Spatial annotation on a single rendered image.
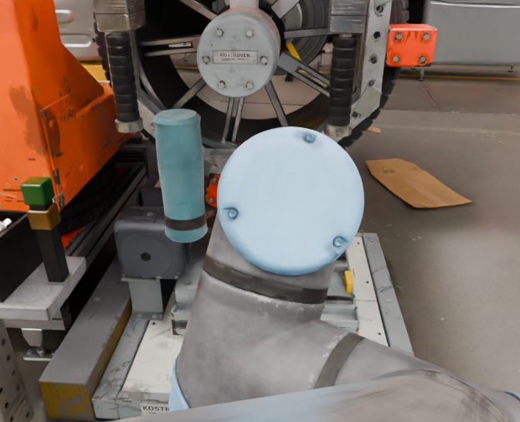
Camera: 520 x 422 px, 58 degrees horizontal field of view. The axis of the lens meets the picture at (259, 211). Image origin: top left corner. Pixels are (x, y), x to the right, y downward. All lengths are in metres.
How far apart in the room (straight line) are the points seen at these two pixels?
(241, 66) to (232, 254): 0.54
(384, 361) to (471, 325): 1.34
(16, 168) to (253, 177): 0.83
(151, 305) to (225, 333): 1.12
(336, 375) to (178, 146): 0.66
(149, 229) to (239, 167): 0.95
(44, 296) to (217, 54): 0.53
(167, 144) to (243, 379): 0.64
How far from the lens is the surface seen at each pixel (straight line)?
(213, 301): 0.31
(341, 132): 0.75
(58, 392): 1.27
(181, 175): 0.90
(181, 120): 0.87
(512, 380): 1.49
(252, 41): 0.80
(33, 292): 0.97
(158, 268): 1.26
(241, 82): 0.81
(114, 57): 0.77
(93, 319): 1.39
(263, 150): 0.28
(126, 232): 1.24
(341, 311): 1.31
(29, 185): 0.88
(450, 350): 1.51
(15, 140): 1.04
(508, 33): 1.49
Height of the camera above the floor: 0.99
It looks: 28 degrees down
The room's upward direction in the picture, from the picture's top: straight up
